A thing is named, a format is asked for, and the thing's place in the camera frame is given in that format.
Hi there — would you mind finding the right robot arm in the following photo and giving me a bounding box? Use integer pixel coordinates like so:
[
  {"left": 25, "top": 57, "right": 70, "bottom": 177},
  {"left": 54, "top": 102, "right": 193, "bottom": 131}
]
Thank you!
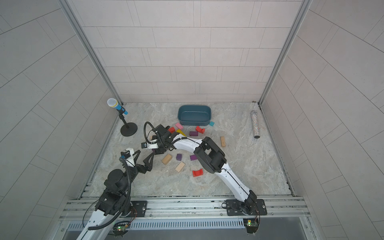
[{"left": 139, "top": 122, "right": 261, "bottom": 216}]

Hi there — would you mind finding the natural wood block right upright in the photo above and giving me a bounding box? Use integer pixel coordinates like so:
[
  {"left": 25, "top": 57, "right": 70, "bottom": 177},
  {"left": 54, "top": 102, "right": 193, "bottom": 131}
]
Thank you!
[{"left": 221, "top": 136, "right": 226, "bottom": 147}]

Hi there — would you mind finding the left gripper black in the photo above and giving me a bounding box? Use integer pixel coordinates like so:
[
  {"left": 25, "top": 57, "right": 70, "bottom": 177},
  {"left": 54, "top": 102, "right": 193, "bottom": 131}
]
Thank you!
[{"left": 120, "top": 154, "right": 155, "bottom": 195}]

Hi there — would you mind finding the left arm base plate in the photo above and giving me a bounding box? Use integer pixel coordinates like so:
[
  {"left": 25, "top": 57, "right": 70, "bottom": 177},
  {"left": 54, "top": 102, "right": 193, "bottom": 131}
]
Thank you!
[{"left": 120, "top": 201, "right": 148, "bottom": 218}]

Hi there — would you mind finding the black corrugated cable left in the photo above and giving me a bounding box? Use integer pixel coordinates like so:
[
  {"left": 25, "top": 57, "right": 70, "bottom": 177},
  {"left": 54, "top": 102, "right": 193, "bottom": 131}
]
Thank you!
[{"left": 87, "top": 157, "right": 133, "bottom": 231}]

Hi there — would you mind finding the right circuit board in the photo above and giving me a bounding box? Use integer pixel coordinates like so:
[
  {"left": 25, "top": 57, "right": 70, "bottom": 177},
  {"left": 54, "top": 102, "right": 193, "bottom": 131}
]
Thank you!
[{"left": 243, "top": 218, "right": 260, "bottom": 234}]

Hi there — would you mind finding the left circuit board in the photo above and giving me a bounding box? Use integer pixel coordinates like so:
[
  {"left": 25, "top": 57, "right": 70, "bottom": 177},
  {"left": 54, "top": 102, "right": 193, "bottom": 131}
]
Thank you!
[{"left": 112, "top": 221, "right": 131, "bottom": 237}]

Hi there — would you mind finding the pink block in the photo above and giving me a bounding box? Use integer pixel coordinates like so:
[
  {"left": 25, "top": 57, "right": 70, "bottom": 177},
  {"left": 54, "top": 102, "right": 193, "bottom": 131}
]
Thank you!
[{"left": 175, "top": 123, "right": 184, "bottom": 130}]

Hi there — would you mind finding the red arch block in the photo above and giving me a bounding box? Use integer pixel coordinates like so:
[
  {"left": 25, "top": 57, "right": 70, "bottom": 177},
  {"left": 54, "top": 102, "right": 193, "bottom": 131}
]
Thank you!
[
  {"left": 193, "top": 169, "right": 204, "bottom": 178},
  {"left": 196, "top": 126, "right": 206, "bottom": 134}
]

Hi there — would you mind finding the natural wood block bottom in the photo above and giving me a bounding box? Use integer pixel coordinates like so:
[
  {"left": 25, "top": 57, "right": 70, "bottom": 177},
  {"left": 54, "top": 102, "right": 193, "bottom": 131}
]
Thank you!
[{"left": 175, "top": 162, "right": 186, "bottom": 173}]

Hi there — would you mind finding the microphone on black stand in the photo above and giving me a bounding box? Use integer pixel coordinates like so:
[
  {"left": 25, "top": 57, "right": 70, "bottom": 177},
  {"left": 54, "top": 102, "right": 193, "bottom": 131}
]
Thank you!
[{"left": 107, "top": 98, "right": 138, "bottom": 137}]

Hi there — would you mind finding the yellow long block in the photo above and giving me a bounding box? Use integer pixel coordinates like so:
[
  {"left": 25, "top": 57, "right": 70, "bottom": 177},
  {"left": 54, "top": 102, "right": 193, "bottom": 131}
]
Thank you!
[{"left": 176, "top": 129, "right": 186, "bottom": 137}]

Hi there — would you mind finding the glittery silver cylinder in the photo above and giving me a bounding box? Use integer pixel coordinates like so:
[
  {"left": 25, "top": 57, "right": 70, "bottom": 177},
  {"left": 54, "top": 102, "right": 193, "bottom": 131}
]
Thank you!
[{"left": 250, "top": 111, "right": 261, "bottom": 139}]

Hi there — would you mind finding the aluminium rail frame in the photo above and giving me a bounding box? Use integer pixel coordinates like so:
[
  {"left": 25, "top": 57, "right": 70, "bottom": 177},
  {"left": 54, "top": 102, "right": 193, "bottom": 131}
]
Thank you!
[{"left": 59, "top": 196, "right": 310, "bottom": 221}]

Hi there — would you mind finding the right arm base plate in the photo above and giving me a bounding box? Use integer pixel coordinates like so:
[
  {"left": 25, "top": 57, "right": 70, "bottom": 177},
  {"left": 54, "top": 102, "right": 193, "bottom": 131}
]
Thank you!
[{"left": 223, "top": 199, "right": 268, "bottom": 216}]

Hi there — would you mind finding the teal plastic storage bin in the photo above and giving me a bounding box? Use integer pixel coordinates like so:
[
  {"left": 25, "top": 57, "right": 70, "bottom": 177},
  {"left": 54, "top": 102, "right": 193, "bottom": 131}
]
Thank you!
[{"left": 178, "top": 105, "right": 212, "bottom": 126}]

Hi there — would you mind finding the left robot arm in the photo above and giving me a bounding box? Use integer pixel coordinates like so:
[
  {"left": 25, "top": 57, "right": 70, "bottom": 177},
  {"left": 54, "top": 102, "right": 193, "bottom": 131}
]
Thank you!
[{"left": 77, "top": 149, "right": 155, "bottom": 240}]

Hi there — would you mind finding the natural wood block lower left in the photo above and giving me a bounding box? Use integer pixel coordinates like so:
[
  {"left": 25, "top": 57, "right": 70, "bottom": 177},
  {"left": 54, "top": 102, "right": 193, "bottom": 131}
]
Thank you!
[{"left": 162, "top": 154, "right": 173, "bottom": 165}]

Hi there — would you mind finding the red arch block upper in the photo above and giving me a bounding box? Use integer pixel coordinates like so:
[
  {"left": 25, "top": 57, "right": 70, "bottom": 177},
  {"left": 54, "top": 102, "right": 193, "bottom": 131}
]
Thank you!
[{"left": 196, "top": 126, "right": 206, "bottom": 134}]

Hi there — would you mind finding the red arch block lower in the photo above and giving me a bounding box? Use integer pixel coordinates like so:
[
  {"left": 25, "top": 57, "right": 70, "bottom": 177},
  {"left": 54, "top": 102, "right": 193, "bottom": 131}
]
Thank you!
[{"left": 193, "top": 169, "right": 204, "bottom": 178}]

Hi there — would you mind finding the circuit board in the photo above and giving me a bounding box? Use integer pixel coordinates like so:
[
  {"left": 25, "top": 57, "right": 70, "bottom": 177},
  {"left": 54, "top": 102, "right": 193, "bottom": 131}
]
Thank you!
[
  {"left": 243, "top": 218, "right": 260, "bottom": 234},
  {"left": 112, "top": 221, "right": 131, "bottom": 237}
]

